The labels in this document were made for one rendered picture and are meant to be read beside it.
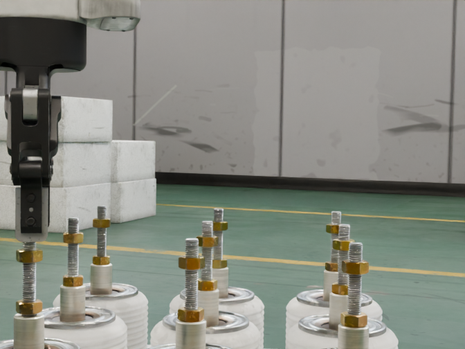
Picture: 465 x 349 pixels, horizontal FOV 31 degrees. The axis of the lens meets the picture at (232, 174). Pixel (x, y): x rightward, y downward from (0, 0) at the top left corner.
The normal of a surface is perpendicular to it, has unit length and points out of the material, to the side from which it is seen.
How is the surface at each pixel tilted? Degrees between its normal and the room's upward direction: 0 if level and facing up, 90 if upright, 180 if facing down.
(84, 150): 90
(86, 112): 90
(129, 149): 90
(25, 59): 90
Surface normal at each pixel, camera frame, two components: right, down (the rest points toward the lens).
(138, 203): 0.95, 0.04
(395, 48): -0.36, 0.04
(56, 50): 0.58, 0.06
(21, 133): 0.19, 0.17
